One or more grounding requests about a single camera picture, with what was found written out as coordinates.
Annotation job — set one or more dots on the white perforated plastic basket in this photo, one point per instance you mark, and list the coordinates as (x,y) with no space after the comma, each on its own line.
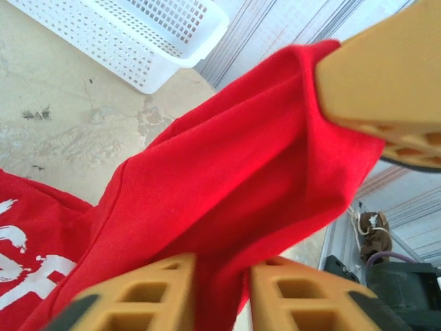
(120,38)

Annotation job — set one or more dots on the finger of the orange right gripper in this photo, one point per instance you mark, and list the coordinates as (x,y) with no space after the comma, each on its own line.
(386,76)

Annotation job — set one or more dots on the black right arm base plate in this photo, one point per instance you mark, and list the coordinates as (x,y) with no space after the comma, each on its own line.
(339,267)

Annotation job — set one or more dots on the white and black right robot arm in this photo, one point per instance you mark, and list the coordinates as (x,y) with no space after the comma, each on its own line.
(396,293)

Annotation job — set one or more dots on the brown cloth pouch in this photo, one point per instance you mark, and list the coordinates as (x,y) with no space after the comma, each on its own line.
(379,238)

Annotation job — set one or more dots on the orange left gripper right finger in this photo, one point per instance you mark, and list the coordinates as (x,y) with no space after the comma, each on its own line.
(310,303)

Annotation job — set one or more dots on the red printed t-shirt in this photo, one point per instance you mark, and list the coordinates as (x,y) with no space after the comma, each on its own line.
(213,172)

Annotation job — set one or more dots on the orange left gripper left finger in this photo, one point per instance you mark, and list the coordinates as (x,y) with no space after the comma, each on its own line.
(138,296)

